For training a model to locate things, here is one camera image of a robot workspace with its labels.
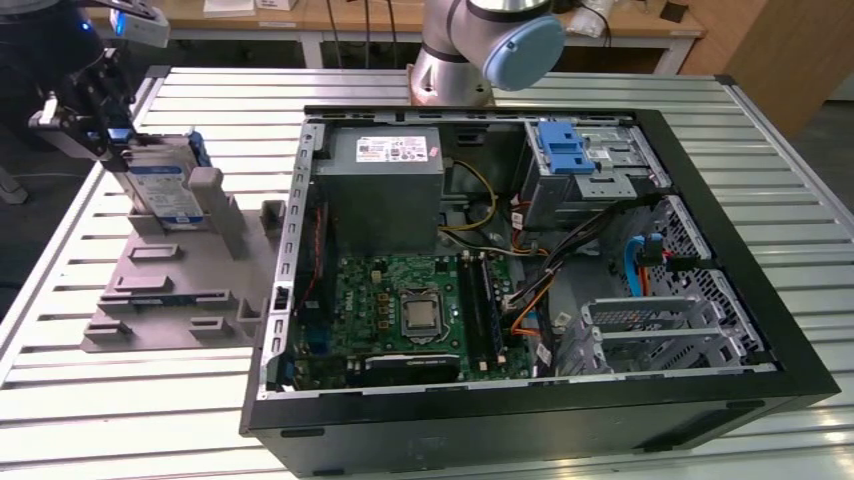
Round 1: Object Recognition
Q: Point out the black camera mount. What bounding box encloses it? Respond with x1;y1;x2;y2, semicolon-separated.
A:
91;0;167;21

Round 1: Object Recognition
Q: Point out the wooden cabinet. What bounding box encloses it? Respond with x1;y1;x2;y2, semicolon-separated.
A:
679;0;854;136

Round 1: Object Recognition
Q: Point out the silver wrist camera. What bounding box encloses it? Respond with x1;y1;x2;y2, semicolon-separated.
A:
109;5;171;49

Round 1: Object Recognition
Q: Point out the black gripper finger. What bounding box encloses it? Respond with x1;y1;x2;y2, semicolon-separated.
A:
29;97;111;161
55;47;134;132

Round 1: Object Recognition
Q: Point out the loose RAM stick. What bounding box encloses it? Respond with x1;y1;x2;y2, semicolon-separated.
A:
129;295;201;307

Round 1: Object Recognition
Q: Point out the grey metal desk foot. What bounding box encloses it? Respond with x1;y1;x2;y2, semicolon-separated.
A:
0;164;27;204

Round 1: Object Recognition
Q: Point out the black power wire connector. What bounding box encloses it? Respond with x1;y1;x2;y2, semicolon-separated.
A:
639;252;715;274

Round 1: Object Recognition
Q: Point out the blue data wire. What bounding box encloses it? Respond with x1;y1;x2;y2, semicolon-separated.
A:
625;232;668;299

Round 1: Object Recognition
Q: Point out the yellow wire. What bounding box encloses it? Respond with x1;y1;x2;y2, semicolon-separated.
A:
438;158;498;234

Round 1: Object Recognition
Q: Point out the hard disk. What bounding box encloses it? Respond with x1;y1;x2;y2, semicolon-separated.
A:
105;127;214;232

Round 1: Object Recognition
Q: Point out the black wire bundle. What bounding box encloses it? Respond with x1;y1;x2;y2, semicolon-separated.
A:
509;197;659;314

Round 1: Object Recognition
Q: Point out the metal drive cage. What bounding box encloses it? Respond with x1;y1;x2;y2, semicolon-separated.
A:
518;119;672;231

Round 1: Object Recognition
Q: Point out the black graphics card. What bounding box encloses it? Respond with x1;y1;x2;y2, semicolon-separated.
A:
346;352;461;387

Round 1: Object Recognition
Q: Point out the blue drive latch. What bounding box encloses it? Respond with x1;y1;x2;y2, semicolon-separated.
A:
536;121;600;175

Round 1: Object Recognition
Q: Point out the orange wire bundle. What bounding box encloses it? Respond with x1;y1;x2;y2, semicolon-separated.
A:
509;309;541;336

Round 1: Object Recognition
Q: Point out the RAM stick with blue label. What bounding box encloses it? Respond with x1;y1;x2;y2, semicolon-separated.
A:
477;257;506;361

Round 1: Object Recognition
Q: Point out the wooden desk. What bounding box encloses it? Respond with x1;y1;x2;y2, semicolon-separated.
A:
0;0;708;69

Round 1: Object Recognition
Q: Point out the grey parts rack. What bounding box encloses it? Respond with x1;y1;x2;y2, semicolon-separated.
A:
77;167;288;355

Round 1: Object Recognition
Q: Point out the black open PC case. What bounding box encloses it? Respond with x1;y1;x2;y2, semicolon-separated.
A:
237;104;840;476

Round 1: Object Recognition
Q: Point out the grey power supply unit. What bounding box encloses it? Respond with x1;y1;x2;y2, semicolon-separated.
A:
312;124;446;259

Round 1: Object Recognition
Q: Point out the white paper box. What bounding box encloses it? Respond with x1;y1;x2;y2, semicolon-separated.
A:
202;0;256;19

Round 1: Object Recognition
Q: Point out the silver CPU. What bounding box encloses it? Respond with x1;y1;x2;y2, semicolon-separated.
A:
398;297;445;337

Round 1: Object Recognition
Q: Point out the white plastic bag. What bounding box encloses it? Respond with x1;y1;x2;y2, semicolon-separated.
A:
572;0;612;39

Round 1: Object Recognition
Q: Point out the green motherboard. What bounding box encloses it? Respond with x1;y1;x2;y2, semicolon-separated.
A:
292;252;534;389

